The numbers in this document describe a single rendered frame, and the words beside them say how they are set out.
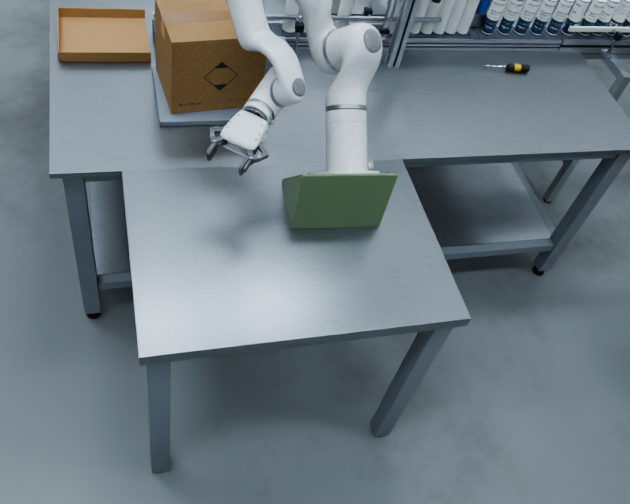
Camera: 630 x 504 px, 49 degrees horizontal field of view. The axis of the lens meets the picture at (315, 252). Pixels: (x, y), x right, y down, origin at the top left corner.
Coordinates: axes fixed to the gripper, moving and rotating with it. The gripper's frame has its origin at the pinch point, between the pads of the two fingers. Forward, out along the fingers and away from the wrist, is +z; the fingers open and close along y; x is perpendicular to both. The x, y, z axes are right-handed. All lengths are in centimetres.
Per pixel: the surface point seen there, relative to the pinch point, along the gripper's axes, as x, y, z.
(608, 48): -68, -88, -166
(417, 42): -53, -18, -114
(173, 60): -14, 36, -32
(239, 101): -35, 21, -42
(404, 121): -46, -29, -71
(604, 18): -56, -80, -168
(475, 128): -49, -52, -82
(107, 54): -35, 69, -39
